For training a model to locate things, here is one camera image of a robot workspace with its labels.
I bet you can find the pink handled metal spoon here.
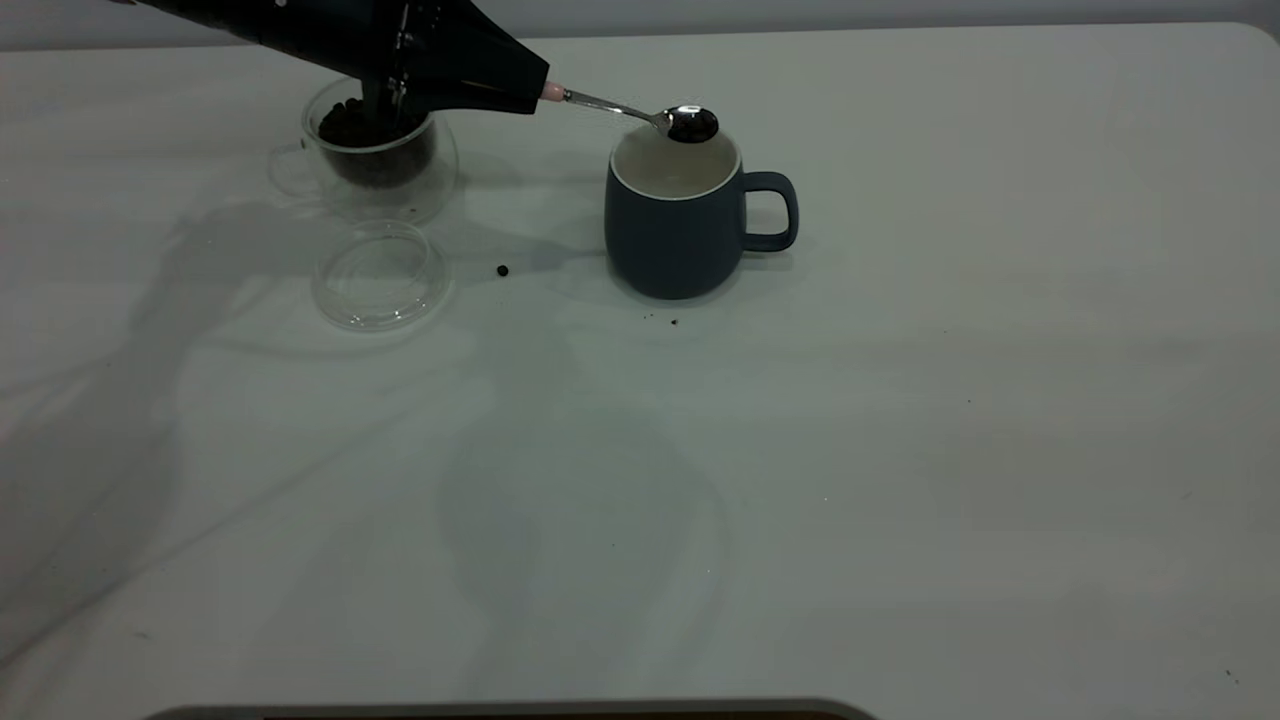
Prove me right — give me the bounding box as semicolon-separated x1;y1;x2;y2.
541;82;720;144

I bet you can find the grey blue ceramic mug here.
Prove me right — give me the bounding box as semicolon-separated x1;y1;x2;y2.
603;122;800;301

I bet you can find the small clear glass dish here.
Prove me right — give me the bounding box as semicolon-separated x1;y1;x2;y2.
312;220;451;333

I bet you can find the clear glass cup with handle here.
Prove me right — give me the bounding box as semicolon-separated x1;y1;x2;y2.
267;75;461;226

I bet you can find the dark coffee bean pile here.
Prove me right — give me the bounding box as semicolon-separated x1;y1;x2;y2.
318;97;435;186

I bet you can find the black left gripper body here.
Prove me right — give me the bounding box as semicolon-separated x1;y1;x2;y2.
140;0;413;131

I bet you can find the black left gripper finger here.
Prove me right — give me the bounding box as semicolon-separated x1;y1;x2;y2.
412;0;550;93
400;78;547;115

